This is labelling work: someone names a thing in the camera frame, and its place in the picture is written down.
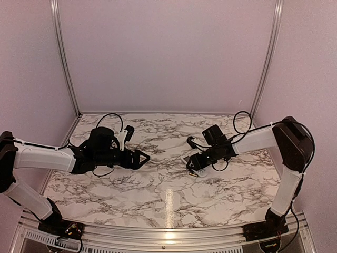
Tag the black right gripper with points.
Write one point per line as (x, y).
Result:
(196, 161)

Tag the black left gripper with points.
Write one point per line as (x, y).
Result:
(135, 164)

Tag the white remote control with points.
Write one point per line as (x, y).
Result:
(193, 170)

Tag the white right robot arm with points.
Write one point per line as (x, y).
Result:
(293, 140)

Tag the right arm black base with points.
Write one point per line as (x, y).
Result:
(263, 230)

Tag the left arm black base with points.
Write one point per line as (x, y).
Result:
(63, 228)

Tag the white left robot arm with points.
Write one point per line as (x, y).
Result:
(16, 154)

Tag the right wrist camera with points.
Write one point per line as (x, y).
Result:
(194, 145)

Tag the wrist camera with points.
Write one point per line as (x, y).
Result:
(194, 145)
(125, 136)

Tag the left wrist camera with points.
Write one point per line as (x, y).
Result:
(125, 136)

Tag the front aluminium frame rail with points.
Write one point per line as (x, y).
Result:
(104, 238)

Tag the right rear aluminium frame post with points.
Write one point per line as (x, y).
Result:
(271, 47)

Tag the aluminium frame post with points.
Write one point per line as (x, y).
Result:
(55, 10)
(271, 47)

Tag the left rear aluminium frame post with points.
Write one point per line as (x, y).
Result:
(55, 10)

